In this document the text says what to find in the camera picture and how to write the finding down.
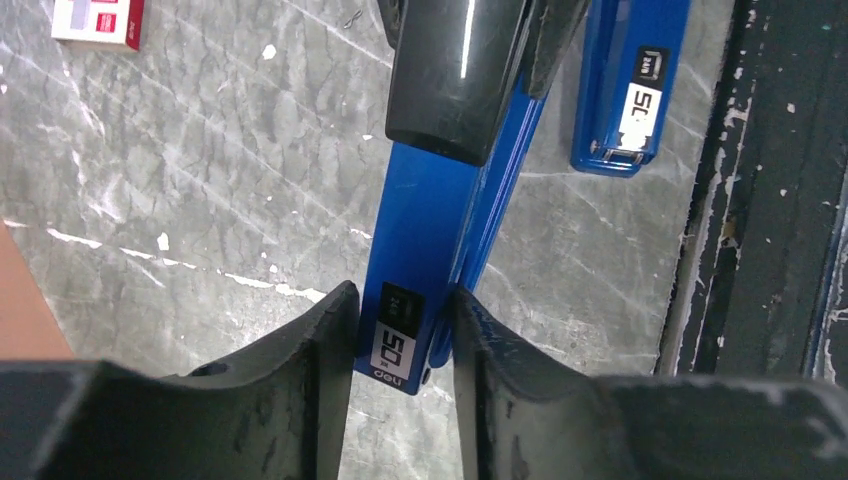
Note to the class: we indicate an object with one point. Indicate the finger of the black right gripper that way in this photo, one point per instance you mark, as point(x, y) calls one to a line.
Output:
point(553, 24)

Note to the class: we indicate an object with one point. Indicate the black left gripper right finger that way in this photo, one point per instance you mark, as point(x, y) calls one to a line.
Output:
point(524, 415)

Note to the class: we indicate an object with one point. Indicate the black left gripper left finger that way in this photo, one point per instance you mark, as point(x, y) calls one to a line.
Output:
point(274, 409)

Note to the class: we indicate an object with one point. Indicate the blue metal stapler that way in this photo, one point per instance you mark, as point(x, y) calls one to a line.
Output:
point(630, 56)
point(460, 125)

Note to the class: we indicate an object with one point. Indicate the small staple box sleeve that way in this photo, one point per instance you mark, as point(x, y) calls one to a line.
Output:
point(113, 25)

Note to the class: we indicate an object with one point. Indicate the orange plastic file organizer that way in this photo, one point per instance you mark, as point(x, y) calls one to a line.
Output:
point(29, 330)

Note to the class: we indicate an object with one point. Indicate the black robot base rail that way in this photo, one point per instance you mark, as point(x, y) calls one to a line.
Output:
point(761, 282)

